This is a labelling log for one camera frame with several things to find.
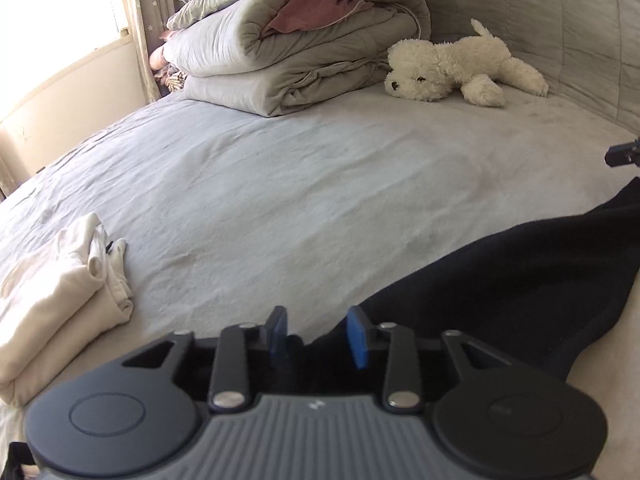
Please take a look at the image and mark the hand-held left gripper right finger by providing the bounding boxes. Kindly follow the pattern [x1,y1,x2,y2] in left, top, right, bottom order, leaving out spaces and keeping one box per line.
[346,305,519,414]

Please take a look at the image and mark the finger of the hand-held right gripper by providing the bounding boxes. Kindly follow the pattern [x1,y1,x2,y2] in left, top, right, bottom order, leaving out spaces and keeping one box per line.
[604,135,640,169]

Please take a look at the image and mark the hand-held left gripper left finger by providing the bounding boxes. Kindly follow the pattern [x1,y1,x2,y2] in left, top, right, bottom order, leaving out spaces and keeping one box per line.
[121,305,291,414]

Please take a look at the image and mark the beige and black raglan sweatshirt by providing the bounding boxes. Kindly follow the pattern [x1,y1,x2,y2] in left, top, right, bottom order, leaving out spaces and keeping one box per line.
[299,189,640,480]

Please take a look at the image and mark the grey bed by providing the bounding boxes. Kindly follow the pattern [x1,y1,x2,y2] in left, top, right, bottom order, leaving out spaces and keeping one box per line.
[0,79,640,480]

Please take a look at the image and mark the grey quilted headboard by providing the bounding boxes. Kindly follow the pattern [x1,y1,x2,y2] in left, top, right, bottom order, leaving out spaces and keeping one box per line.
[419,0,640,137]

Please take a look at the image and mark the white plush dog toy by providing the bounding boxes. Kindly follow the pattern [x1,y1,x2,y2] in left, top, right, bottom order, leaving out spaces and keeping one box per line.
[384,19,550,109]

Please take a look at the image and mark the folded white garment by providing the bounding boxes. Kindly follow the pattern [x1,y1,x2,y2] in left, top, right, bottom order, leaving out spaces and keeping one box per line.
[0,211,135,408]

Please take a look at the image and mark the folded grey quilt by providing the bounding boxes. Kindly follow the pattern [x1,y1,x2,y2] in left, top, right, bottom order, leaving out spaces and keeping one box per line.
[159,0,444,119]

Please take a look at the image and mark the pink pillows by curtain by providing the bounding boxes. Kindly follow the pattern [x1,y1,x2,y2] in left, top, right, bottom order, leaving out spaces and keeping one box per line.
[148,30,189,93]

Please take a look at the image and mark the grey star curtain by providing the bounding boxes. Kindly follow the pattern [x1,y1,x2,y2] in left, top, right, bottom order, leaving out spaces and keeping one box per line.
[122,0,187,107]

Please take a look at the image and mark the window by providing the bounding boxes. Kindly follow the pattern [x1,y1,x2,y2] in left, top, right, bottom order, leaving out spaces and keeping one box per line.
[0,0,132,78]

